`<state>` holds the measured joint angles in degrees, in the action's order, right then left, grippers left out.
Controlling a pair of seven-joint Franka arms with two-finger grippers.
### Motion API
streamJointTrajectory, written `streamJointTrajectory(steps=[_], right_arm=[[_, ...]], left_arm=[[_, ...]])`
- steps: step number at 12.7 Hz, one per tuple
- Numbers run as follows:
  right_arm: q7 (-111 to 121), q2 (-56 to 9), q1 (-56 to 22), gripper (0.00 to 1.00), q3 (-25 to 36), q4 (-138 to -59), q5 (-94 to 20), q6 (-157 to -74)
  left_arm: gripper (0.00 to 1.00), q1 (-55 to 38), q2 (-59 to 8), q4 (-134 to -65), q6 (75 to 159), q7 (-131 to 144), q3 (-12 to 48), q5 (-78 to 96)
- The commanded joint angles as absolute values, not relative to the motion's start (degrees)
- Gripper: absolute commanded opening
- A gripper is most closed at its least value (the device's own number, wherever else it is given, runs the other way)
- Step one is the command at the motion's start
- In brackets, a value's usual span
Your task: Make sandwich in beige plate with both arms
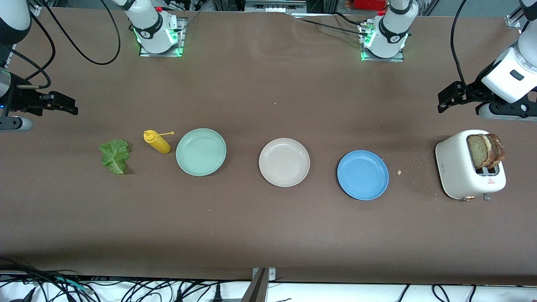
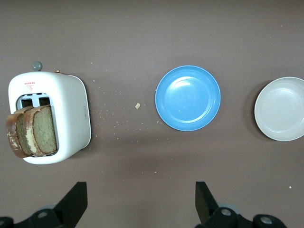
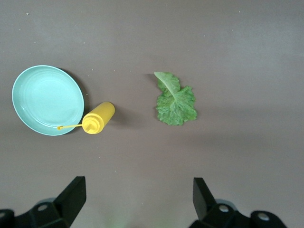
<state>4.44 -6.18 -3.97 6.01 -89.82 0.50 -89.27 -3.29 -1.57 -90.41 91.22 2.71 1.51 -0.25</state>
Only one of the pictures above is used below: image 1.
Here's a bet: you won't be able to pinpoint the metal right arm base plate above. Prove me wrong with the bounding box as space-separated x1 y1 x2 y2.
138 17 187 57

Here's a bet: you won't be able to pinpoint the black base cable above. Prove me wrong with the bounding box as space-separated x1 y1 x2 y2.
334 12 364 25
294 17 370 36

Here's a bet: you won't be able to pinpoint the blue plate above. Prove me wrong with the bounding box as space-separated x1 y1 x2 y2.
337 150 390 201

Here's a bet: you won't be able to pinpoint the long black arm cable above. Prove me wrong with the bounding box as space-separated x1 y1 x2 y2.
40 0 122 66
450 0 469 87

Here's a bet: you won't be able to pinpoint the beige plate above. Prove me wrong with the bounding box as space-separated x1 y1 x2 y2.
258 138 311 187

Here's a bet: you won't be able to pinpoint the white toaster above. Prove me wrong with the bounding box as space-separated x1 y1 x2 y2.
435 129 507 201

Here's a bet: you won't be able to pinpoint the long black left arm cable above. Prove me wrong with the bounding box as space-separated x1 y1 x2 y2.
450 0 469 87

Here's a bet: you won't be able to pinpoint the aluminium frame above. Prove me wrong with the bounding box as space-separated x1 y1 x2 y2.
245 0 307 13

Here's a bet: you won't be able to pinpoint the dark crust bread slice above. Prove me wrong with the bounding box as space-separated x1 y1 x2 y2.
482 133 506 168

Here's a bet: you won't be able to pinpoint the light bread slice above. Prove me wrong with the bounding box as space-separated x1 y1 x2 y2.
467 134 494 169

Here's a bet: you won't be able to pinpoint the mint green plate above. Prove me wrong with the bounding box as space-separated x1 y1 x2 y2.
175 128 227 177

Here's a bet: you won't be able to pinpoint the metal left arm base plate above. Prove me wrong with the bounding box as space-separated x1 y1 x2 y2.
360 21 406 63

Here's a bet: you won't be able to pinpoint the long black right arm cable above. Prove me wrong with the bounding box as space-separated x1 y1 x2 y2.
40 0 122 66

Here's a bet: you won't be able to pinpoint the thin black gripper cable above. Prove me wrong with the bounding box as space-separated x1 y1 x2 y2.
10 15 56 89

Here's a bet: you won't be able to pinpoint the red box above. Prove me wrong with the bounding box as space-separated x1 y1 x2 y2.
354 0 389 11

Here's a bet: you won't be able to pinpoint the yellow squeeze bottle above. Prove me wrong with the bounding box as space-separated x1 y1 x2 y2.
143 130 175 154

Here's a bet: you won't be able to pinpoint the green lettuce leaf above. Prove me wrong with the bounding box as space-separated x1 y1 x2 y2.
99 139 130 174

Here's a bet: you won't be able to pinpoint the teal cable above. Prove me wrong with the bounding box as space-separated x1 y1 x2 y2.
52 276 91 293

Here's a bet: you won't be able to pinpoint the grey metal bar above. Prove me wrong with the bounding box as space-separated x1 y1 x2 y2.
240 268 267 302

